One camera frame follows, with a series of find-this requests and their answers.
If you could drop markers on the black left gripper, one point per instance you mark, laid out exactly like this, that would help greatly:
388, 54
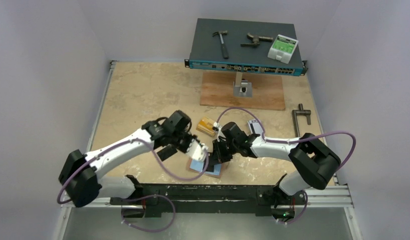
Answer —
190, 137

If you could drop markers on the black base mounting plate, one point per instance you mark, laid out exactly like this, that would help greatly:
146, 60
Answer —
154, 199

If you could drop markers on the blue grey network switch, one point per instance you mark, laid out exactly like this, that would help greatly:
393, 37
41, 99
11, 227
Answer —
206, 49

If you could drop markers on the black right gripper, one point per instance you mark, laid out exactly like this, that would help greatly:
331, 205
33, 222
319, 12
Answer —
221, 151

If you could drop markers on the brown wooden board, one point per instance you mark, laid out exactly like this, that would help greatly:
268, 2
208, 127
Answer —
265, 91

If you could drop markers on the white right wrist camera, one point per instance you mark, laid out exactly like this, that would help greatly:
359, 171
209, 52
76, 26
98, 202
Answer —
218, 129

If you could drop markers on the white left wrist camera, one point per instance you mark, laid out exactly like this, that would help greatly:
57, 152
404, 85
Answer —
197, 151

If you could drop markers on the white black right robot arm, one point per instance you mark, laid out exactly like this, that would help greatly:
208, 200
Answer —
314, 162

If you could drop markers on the small claw hammer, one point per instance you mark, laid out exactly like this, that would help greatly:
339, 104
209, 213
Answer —
224, 50

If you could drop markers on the white silver card stack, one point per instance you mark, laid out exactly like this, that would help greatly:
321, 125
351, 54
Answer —
255, 127

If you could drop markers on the metal stand bracket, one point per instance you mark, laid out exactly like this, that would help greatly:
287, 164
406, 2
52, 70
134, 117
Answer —
241, 86

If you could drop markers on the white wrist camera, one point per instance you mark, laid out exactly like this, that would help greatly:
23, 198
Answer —
197, 151
218, 129

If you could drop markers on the white green electronic box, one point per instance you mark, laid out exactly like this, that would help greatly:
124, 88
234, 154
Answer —
282, 49

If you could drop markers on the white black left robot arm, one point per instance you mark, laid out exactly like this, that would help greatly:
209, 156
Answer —
84, 175

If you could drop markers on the rusty metal tool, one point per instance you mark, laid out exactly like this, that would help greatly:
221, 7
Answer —
255, 40

